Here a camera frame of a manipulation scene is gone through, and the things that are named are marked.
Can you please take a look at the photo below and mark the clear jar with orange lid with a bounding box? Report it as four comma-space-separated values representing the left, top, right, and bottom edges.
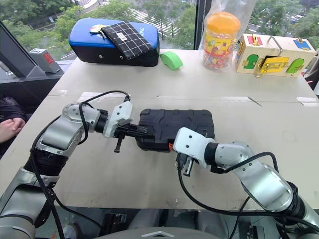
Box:
202, 11, 242, 73

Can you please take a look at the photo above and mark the wooden latch puzzle box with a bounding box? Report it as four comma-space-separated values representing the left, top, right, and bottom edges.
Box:
234, 33, 318, 78

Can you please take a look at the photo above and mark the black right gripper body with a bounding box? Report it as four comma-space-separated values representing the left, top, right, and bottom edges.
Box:
175, 151, 198, 177

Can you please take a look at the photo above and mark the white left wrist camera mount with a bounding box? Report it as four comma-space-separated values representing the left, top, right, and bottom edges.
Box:
103, 101, 134, 138

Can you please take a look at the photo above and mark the clear plastic bag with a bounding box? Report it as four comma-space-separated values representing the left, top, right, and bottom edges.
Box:
203, 0, 258, 50

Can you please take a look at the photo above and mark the grey box with red label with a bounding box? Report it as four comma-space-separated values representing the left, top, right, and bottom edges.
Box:
28, 48, 61, 74

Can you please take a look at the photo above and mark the black slanted console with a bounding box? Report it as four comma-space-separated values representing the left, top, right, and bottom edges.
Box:
0, 21, 66, 107

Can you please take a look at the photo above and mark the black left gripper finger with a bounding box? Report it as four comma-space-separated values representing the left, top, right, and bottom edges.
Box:
129, 125, 156, 140
114, 136, 125, 153

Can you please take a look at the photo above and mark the grey robot torso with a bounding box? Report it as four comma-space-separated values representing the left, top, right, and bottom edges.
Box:
96, 226, 226, 239

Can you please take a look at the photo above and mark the black window frame post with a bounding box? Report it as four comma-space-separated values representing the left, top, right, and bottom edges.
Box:
193, 0, 206, 50

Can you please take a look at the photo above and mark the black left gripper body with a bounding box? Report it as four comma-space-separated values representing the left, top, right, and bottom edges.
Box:
112, 121, 133, 140

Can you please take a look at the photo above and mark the green arch block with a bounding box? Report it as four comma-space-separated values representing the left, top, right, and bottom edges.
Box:
159, 51, 184, 72

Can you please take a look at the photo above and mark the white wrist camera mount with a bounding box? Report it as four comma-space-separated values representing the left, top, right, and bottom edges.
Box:
103, 101, 134, 138
172, 127, 216, 168

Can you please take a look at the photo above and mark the blue and black case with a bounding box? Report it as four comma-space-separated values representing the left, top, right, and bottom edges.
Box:
68, 17, 160, 68

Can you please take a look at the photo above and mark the black grid pattern pouch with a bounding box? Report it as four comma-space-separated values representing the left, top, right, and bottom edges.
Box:
100, 21, 154, 61

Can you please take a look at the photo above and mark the person's bare hand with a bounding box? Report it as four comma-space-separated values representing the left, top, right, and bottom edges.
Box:
0, 119, 26, 144

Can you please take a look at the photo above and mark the black plastic tool case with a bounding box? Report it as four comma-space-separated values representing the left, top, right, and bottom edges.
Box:
136, 108, 216, 153

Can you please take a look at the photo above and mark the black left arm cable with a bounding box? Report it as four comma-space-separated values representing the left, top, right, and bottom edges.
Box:
29, 90, 132, 239

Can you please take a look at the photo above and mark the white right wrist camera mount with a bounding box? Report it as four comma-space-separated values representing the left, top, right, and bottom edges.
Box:
172, 127, 216, 168

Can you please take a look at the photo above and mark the grey shoe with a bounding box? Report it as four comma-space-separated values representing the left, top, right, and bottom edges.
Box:
62, 223, 78, 239

